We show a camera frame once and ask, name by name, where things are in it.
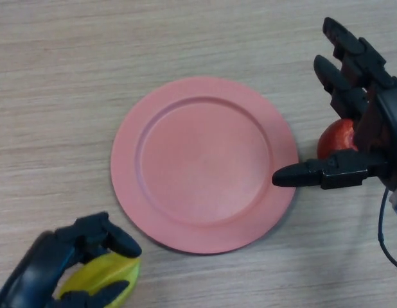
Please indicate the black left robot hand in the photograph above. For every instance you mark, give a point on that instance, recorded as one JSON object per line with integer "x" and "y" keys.
{"x": 34, "y": 272}

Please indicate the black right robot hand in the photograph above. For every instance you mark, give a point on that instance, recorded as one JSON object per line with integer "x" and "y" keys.
{"x": 375, "y": 128}

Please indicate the pink round plate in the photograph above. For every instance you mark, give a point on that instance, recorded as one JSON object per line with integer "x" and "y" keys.
{"x": 205, "y": 165}

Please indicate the yellow starfruit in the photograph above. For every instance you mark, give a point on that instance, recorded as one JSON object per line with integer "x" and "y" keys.
{"x": 102, "y": 272}

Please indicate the red apple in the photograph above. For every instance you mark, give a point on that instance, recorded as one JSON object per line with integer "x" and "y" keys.
{"x": 335, "y": 139}

